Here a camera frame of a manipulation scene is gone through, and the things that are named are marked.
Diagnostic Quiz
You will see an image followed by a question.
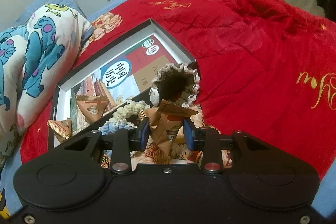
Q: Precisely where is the brown triangular snack packet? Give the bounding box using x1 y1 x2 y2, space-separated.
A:
47 118 72 143
138 100 198 156
76 96 109 124

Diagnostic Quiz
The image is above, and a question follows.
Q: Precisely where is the cream crochet scrunchie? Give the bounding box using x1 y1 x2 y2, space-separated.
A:
108 100 150 127

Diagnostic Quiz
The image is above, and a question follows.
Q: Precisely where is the blue crochet scrunchie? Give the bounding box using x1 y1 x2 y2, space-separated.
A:
98 119 137 136

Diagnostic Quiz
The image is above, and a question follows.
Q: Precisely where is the brown crochet pouch lace trim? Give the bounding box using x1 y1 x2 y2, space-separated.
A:
149 63 201 108

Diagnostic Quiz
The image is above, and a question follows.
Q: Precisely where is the printed picture sheet in box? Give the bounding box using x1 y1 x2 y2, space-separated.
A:
70 34 175 134

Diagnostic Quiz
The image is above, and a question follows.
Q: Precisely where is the black shallow cardboard box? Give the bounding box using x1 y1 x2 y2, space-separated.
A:
50 19 197 134

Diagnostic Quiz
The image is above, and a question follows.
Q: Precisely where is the red plush blanket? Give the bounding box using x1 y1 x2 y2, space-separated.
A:
19 0 336 181

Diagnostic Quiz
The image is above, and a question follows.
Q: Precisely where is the cartoon monster print quilt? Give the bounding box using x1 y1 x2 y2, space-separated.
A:
1 3 93 162

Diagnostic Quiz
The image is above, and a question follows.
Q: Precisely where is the blue bed sheet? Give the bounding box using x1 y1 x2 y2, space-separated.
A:
13 0 127 26

